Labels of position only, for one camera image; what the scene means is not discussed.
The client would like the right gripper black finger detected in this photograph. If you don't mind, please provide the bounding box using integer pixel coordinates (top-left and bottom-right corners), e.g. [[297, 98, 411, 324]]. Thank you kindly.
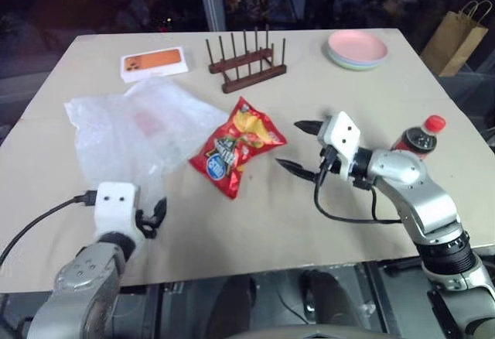
[[275, 157, 317, 182], [294, 119, 322, 136]]

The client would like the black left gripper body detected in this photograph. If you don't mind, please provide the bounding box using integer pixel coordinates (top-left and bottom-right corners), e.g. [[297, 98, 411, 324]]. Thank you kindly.
[[135, 209, 160, 239]]

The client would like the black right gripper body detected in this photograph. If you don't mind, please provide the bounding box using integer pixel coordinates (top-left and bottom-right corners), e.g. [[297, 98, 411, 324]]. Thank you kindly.
[[309, 115, 332, 182]]

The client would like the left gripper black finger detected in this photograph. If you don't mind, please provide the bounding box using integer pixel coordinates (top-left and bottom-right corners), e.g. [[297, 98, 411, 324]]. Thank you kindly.
[[152, 197, 169, 227]]

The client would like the clear plastic bag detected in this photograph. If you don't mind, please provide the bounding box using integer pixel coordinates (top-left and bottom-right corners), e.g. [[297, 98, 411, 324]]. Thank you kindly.
[[63, 77, 230, 217]]

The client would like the red potato chips bag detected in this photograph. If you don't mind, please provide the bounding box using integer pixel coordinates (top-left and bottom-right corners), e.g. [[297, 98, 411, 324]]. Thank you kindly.
[[188, 96, 288, 200]]

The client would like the brown paper carrier bag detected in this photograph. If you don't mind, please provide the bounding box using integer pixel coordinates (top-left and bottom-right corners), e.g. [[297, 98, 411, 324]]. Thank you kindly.
[[420, 0, 494, 78]]

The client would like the light green plastic plate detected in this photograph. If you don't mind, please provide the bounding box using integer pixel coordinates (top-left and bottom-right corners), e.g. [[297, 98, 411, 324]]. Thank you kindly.
[[323, 50, 383, 73]]

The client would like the light blue plastic plate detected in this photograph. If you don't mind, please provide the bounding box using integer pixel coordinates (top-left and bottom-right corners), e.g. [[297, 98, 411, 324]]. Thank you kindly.
[[323, 46, 384, 67]]

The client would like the dark wooden plate rack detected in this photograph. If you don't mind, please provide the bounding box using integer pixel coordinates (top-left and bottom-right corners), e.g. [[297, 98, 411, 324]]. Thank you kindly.
[[204, 23, 289, 95]]

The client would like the pink plastic plate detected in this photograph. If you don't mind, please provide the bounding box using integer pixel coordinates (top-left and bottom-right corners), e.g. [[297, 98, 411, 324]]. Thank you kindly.
[[327, 30, 389, 62]]

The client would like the cola bottle with red cap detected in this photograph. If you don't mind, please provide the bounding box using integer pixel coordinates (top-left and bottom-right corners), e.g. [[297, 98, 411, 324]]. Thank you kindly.
[[390, 114, 447, 160]]

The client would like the dark brown rounded shape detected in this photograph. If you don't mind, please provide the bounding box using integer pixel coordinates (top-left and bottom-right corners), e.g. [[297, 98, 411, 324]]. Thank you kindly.
[[214, 275, 258, 334]]

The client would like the black rounded shape under table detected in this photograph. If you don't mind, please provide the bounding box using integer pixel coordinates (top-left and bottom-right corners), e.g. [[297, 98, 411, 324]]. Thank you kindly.
[[300, 269, 338, 325]]

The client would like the orange phone box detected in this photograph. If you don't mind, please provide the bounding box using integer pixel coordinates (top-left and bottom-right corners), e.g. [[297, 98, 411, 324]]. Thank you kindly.
[[119, 46, 191, 84]]

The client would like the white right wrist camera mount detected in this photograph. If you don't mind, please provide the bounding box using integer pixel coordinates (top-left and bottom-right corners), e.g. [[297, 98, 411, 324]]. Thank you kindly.
[[317, 111, 362, 181]]

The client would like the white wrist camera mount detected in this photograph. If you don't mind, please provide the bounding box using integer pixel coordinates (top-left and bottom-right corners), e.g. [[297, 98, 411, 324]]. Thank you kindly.
[[94, 182, 140, 236], [317, 111, 362, 181]]

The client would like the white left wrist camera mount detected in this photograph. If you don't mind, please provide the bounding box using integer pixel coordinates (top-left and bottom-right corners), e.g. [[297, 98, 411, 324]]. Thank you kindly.
[[94, 182, 140, 236]]

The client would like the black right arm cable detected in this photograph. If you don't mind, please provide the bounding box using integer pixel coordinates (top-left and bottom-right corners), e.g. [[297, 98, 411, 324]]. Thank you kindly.
[[313, 144, 405, 225]]

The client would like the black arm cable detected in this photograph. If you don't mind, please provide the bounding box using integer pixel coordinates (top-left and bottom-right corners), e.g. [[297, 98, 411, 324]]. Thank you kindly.
[[313, 144, 405, 225], [0, 190, 97, 267]]

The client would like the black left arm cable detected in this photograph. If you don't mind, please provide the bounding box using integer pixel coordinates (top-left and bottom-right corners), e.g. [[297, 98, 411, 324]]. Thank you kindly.
[[0, 190, 97, 267]]

